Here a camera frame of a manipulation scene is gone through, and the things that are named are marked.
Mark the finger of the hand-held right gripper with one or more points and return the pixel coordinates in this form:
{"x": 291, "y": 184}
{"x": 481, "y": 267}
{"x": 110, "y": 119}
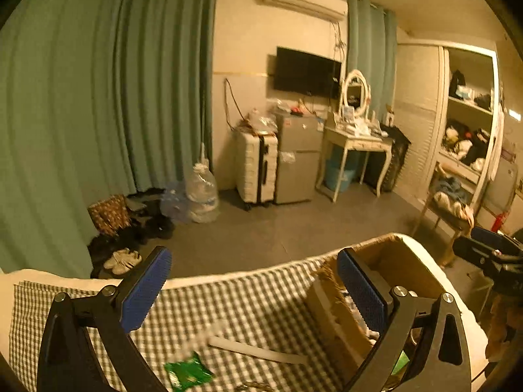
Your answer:
{"x": 488, "y": 235}
{"x": 470, "y": 251}

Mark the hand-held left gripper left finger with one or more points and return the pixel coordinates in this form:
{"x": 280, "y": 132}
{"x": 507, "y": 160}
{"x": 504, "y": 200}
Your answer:
{"x": 147, "y": 290}

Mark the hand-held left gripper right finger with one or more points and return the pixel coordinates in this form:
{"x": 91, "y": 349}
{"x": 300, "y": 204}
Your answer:
{"x": 361, "y": 294}

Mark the brown cardboard box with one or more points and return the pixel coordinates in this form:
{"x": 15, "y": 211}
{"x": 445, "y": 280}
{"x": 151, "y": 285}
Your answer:
{"x": 412, "y": 269}

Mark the person's right hand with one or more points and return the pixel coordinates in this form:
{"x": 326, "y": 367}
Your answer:
{"x": 502, "y": 322}

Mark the red fire extinguisher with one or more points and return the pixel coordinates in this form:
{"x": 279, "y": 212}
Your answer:
{"x": 497, "y": 222}

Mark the pair of white sneakers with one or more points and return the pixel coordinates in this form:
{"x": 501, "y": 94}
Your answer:
{"x": 122, "y": 261}

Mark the wooden chair with clothes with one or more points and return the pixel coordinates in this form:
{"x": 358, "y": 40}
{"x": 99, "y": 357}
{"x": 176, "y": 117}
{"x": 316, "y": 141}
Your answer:
{"x": 449, "y": 200}

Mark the pile of black shoes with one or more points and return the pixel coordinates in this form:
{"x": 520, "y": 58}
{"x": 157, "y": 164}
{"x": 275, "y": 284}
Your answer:
{"x": 151, "y": 220}

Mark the white bed mattress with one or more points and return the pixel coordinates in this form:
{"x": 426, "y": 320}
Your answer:
{"x": 470, "y": 326}

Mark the green white packet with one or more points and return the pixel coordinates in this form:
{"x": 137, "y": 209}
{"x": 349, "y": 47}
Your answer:
{"x": 401, "y": 364}

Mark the patterned brown bag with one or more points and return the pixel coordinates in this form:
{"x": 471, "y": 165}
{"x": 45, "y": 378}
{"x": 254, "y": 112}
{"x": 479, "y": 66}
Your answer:
{"x": 108, "y": 214}

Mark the crushed clear water bottle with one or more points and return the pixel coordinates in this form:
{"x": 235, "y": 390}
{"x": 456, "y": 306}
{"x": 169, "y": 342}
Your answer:
{"x": 175, "y": 204}

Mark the green snack packet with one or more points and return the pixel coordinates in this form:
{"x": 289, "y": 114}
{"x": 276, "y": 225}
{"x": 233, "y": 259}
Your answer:
{"x": 188, "y": 371}

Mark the grey checked blanket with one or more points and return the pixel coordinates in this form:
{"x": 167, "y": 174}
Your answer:
{"x": 253, "y": 306}

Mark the large clear water bottle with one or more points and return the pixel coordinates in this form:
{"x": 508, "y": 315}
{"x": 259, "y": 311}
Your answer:
{"x": 202, "y": 196}

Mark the white plastic strip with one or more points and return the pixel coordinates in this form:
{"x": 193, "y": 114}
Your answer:
{"x": 257, "y": 351}

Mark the blue waste bin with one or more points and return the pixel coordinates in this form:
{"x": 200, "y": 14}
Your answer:
{"x": 339, "y": 175}

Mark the black bag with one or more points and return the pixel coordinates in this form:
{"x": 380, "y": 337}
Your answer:
{"x": 394, "y": 155}

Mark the grey mini fridge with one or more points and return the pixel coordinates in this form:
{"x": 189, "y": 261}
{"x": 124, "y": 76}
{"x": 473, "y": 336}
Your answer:
{"x": 296, "y": 175}

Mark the white slatted wardrobe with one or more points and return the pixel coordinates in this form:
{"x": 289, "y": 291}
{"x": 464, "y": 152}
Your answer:
{"x": 421, "y": 110}

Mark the white vanity table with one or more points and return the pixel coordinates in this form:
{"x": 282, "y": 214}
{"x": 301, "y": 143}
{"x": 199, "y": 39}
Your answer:
{"x": 355, "y": 143}

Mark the white suitcase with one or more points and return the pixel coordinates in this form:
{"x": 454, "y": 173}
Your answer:
{"x": 251, "y": 171}

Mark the wide green curtain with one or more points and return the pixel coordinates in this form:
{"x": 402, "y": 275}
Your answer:
{"x": 102, "y": 110}

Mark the oval white mirror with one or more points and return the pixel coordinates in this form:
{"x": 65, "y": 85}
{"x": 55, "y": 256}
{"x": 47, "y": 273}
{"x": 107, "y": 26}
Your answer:
{"x": 354, "y": 92}

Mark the plastic bag on suitcase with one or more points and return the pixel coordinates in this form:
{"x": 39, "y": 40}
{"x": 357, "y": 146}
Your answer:
{"x": 261, "y": 122}

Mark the narrow green curtain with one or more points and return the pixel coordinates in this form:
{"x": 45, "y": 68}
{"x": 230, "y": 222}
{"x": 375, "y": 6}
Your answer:
{"x": 369, "y": 49}

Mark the black wall television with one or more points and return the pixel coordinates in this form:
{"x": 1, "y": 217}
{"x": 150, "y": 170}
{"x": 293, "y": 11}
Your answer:
{"x": 306, "y": 71}

